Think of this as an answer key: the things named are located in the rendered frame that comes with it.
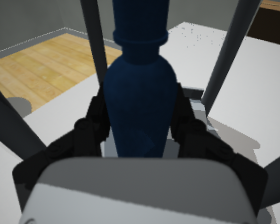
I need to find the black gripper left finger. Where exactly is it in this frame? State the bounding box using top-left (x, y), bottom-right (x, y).
top-left (12, 82), bottom-right (111, 213)

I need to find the grey open shelving unit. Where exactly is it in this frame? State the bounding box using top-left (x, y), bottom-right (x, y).
top-left (0, 0), bottom-right (280, 210)

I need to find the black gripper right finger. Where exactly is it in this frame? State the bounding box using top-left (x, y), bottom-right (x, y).
top-left (170, 82), bottom-right (268, 219)

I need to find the dark blue bottle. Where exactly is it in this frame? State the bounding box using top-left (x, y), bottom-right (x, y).
top-left (103, 0), bottom-right (178, 158)

